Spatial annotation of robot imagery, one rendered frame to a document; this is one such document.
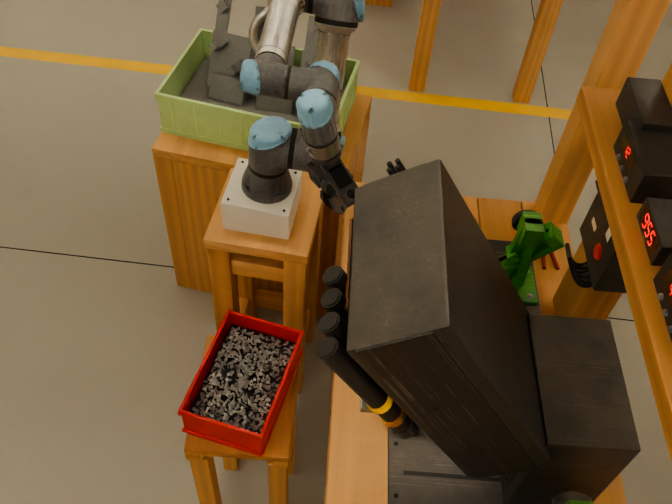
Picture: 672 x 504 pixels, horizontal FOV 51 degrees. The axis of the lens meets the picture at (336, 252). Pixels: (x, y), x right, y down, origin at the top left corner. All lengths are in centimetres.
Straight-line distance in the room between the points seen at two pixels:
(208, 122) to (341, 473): 131
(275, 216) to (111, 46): 260
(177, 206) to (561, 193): 138
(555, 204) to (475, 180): 146
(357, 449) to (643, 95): 99
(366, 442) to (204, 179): 121
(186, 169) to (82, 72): 187
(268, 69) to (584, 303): 97
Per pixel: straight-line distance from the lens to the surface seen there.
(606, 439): 147
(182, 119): 250
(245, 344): 186
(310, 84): 158
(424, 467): 171
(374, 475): 169
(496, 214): 225
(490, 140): 391
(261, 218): 207
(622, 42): 189
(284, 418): 185
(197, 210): 267
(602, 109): 162
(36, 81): 430
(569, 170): 213
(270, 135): 194
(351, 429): 173
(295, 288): 222
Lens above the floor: 245
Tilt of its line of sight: 50 degrees down
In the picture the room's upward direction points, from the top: 5 degrees clockwise
